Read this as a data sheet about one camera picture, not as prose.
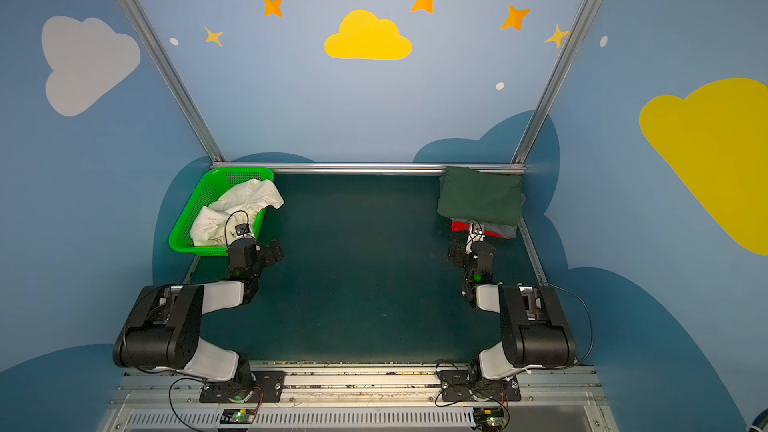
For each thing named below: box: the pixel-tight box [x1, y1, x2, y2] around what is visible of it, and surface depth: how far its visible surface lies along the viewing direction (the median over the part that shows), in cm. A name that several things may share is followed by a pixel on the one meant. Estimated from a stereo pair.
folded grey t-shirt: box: [450, 193, 526, 239], surface depth 103 cm
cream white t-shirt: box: [190, 179, 285, 246], surface depth 103 cm
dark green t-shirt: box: [437, 166, 522, 226], surface depth 106 cm
